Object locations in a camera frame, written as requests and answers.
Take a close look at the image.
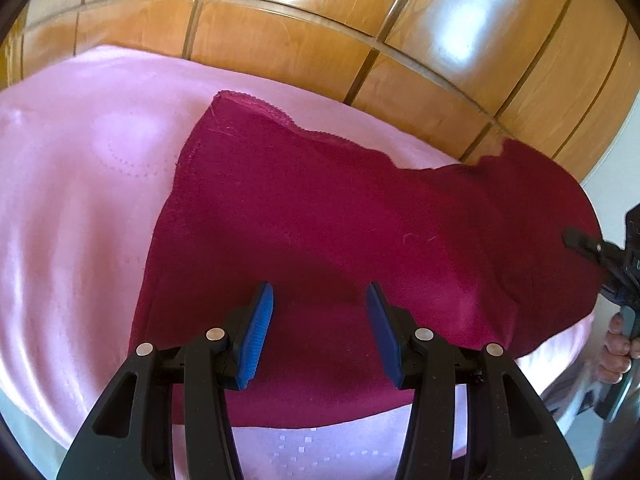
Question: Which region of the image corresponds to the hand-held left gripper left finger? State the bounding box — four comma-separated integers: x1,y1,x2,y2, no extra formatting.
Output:
57,280,276,480

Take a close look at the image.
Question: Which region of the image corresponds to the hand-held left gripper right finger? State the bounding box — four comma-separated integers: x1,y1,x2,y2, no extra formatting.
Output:
365,282,586,480

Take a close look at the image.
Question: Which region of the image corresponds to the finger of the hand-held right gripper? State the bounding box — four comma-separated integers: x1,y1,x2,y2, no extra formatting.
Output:
562,227,623,281

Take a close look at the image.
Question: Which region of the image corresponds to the maroon knit garment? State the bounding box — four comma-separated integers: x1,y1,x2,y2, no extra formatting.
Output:
131,90,603,428

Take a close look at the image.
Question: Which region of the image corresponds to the person's right hand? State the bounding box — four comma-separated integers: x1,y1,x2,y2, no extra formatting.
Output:
600,310,633,376

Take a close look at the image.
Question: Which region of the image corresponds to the pink bed sheet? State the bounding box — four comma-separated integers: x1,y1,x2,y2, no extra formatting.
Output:
0,45,598,480

